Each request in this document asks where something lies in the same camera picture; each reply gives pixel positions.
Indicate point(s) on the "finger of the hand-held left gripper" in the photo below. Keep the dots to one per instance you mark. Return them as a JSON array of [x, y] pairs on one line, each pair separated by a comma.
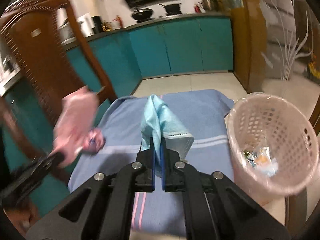
[[51, 162]]

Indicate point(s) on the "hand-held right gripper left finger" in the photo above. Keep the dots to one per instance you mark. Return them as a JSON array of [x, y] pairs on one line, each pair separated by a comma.
[[152, 160]]

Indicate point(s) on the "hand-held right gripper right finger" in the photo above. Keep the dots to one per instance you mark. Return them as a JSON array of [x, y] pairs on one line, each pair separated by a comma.
[[163, 160]]

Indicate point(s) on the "light blue face mask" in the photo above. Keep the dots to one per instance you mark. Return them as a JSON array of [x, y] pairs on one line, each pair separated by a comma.
[[165, 120]]

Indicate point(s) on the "pink wet wipes packet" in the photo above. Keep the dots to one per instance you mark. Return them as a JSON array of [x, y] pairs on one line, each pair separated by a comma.
[[75, 125]]

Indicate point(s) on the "dark green wrapper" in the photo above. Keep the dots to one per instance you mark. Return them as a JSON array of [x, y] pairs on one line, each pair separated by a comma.
[[247, 153]]

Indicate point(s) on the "clear face mask wrapper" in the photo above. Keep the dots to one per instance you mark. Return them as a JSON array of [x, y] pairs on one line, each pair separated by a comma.
[[266, 161]]

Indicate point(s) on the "person's left hand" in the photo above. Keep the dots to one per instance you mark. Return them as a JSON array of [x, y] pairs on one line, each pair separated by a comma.
[[21, 217]]

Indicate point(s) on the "blue striped blanket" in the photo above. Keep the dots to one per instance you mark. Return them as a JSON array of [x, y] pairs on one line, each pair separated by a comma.
[[200, 120]]

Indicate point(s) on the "carved wooden chair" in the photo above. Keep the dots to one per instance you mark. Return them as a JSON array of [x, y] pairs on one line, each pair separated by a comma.
[[37, 60]]

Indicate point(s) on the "teal kitchen cabinets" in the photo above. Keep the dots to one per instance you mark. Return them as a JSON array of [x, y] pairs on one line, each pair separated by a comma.
[[180, 45]]

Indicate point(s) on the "orange oil bottle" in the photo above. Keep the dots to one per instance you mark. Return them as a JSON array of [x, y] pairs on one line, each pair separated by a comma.
[[118, 21]]

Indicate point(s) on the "black kettle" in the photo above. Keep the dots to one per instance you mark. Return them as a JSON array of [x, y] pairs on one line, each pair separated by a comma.
[[97, 24]]

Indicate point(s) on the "black wok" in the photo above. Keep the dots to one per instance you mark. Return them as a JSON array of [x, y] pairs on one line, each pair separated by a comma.
[[142, 14]]

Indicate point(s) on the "black cooking pot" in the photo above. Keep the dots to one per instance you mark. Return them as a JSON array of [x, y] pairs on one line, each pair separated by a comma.
[[172, 8]]

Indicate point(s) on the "small red bottle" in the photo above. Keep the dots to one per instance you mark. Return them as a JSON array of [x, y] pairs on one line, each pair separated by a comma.
[[197, 8]]

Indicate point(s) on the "stainless steel stockpot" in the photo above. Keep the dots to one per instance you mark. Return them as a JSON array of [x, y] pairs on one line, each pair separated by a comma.
[[210, 2]]

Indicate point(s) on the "yellow toy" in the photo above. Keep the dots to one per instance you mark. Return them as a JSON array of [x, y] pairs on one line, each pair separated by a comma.
[[313, 70]]

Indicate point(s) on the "frosted glass sliding door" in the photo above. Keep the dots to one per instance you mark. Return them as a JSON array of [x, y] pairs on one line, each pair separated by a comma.
[[287, 30]]

